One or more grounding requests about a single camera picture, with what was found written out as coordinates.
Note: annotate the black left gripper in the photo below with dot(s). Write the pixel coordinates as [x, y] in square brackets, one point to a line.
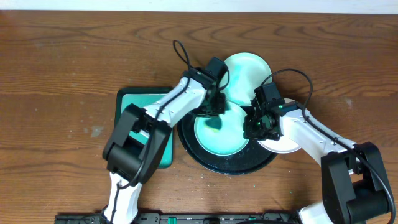
[212, 106]

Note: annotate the white plate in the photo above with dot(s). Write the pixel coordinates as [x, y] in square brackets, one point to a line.
[278, 142]

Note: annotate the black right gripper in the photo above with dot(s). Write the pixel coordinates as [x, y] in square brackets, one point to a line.
[249, 132]

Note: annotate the round black tray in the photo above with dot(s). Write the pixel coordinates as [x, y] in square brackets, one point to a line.
[251, 158]

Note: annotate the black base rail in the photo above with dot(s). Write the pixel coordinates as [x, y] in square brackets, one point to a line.
[156, 218]

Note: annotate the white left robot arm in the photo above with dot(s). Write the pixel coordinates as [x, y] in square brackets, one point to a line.
[140, 136]

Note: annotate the mint green plate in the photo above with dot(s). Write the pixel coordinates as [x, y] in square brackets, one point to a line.
[229, 139]
[246, 72]

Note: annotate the dark green sponge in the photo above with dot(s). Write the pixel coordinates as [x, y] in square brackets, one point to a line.
[214, 123]

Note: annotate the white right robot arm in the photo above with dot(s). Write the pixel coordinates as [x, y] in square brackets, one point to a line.
[355, 187]

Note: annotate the green rectangular soap tray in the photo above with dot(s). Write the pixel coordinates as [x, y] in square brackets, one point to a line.
[141, 97]

